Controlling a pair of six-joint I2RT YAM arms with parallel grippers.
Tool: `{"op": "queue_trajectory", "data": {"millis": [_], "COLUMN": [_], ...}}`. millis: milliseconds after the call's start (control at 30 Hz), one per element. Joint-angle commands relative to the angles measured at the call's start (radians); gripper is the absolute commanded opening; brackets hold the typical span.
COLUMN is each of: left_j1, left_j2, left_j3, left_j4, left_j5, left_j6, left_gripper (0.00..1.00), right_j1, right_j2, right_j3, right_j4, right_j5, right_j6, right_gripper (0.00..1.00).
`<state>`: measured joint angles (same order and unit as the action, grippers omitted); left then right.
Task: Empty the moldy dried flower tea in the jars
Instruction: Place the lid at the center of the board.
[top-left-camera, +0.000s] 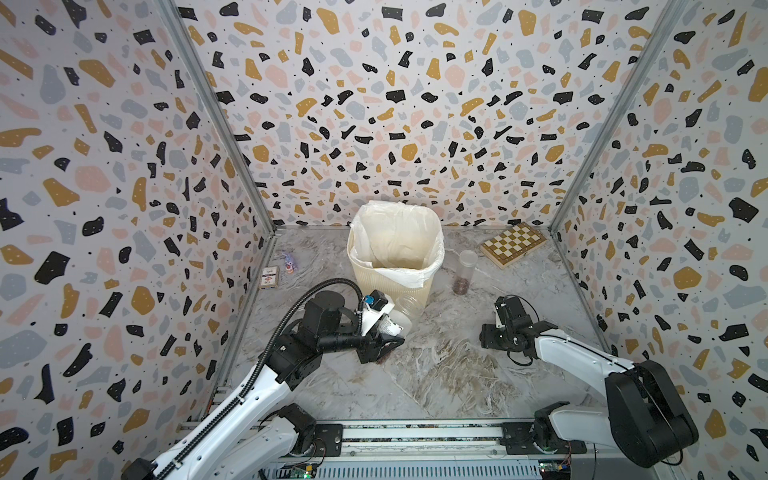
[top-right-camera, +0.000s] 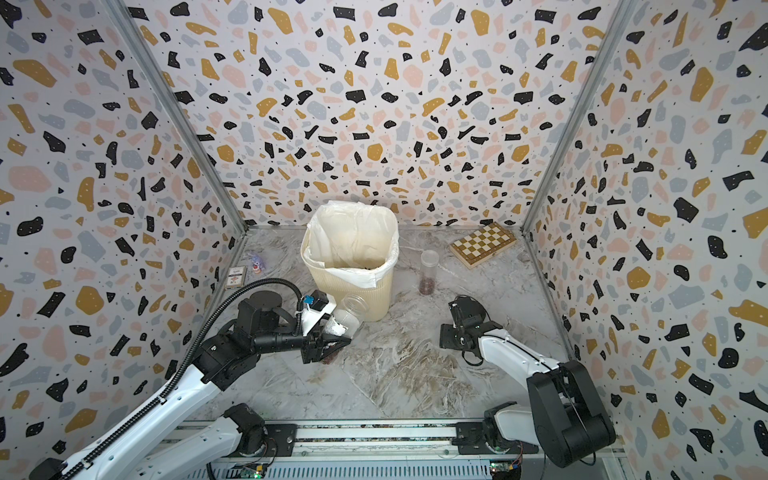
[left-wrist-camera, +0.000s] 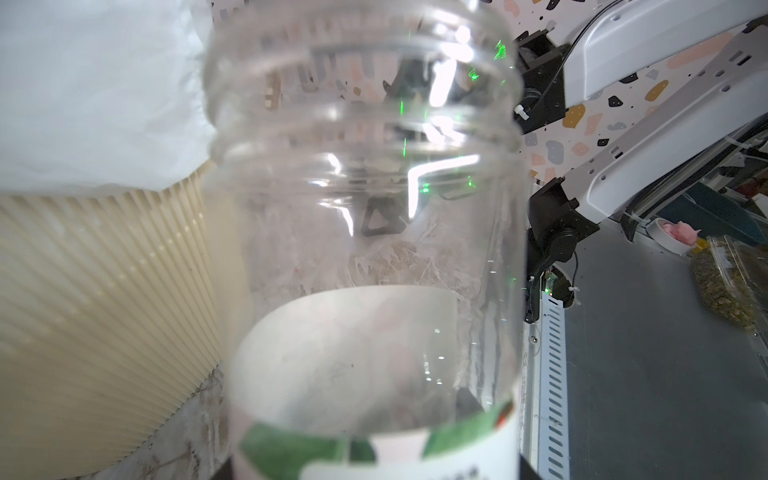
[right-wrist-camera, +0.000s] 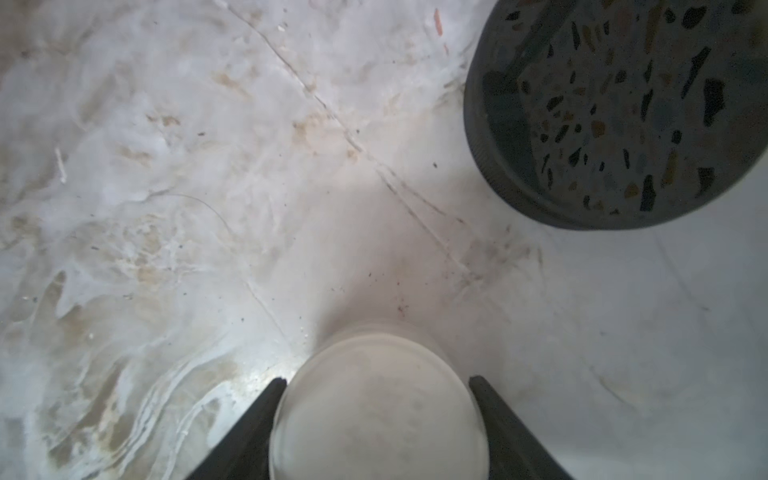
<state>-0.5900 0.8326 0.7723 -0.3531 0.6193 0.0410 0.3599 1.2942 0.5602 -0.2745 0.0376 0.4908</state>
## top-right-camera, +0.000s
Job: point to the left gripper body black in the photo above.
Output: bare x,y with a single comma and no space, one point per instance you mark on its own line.
311,348

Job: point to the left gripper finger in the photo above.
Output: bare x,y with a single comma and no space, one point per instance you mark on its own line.
333,343
327,357

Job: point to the white lid tea jar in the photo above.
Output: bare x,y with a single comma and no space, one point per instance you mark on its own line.
342,323

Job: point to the clear jar with flower tea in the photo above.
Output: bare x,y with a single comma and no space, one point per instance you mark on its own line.
357,306

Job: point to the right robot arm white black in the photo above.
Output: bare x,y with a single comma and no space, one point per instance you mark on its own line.
564,417

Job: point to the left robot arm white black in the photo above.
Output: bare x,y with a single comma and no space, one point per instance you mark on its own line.
212,365

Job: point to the cream ribbed trash bin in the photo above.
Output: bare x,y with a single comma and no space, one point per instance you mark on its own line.
354,282

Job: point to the white plastic bin liner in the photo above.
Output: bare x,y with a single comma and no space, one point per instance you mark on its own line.
351,240

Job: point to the small card box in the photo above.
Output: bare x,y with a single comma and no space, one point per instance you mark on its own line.
235,277

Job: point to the wooden chessboard box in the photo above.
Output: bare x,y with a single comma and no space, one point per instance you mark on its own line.
482,245

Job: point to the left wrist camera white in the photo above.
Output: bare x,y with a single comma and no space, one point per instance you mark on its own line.
315,307

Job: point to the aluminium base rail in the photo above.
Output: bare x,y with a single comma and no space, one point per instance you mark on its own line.
365,449

